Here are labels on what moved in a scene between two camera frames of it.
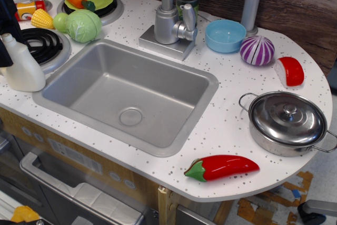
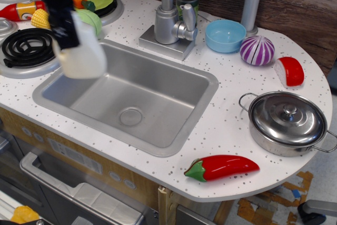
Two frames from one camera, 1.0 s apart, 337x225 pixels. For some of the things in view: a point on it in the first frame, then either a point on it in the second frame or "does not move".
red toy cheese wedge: (289, 71) does not move
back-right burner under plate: (108, 14) does not move
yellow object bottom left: (23, 213) does not move
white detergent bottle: (25, 74) → (87, 59)
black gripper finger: (5, 60) → (63, 28)
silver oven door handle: (83, 192) does not move
